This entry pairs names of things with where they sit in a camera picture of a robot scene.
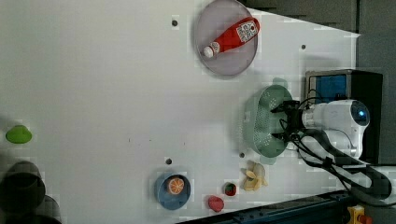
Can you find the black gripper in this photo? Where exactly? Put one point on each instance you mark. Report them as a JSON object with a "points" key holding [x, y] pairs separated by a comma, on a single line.
{"points": [[292, 124]]}

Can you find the green oval strainer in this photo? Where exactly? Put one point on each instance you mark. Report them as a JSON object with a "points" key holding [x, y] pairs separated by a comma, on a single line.
{"points": [[259, 122]]}

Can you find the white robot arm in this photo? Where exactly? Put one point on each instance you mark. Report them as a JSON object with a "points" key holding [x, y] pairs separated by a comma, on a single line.
{"points": [[329, 136]]}

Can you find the black toaster oven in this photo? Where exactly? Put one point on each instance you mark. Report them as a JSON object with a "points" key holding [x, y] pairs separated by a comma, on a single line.
{"points": [[363, 86]]}

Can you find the peeled banana toy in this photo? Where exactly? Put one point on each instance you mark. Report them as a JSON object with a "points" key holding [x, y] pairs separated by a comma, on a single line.
{"points": [[254, 176]]}

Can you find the red ketchup bottle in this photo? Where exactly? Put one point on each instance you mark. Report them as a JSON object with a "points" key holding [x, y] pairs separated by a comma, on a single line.
{"points": [[233, 37]]}

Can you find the red strawberry toy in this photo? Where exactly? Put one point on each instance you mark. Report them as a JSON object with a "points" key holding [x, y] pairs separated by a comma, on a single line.
{"points": [[230, 189]]}

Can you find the grey round plate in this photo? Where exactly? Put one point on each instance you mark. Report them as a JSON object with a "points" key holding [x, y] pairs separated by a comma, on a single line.
{"points": [[213, 21]]}

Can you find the pink strawberry toy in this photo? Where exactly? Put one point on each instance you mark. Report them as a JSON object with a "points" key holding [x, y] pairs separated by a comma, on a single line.
{"points": [[215, 203]]}

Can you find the yellow red emergency button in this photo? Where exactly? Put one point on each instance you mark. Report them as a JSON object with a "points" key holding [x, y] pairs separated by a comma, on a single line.
{"points": [[357, 215]]}

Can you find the orange slice toy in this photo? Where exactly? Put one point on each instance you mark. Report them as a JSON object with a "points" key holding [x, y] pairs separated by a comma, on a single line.
{"points": [[175, 185]]}

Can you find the blue bowl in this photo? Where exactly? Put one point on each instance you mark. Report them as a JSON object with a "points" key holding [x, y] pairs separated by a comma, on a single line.
{"points": [[167, 200]]}

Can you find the green lime toy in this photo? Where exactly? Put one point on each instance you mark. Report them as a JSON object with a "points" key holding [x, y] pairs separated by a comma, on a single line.
{"points": [[19, 134]]}

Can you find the dark round stand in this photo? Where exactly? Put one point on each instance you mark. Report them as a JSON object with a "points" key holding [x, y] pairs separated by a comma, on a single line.
{"points": [[24, 198]]}

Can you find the blue metal frame rail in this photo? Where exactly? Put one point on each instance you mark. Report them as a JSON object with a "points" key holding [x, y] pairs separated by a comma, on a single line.
{"points": [[327, 208]]}

